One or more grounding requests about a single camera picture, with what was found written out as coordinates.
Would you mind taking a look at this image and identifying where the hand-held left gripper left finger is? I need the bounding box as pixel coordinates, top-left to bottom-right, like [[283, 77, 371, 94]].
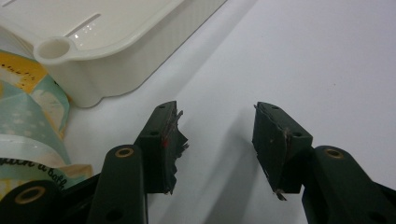
[[134, 100, 190, 196]]

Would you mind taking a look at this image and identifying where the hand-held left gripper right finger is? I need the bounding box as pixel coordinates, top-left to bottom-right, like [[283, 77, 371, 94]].
[[251, 101, 314, 202]]

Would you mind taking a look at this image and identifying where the cream plastic basket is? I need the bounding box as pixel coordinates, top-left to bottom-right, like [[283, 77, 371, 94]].
[[0, 0, 229, 108]]

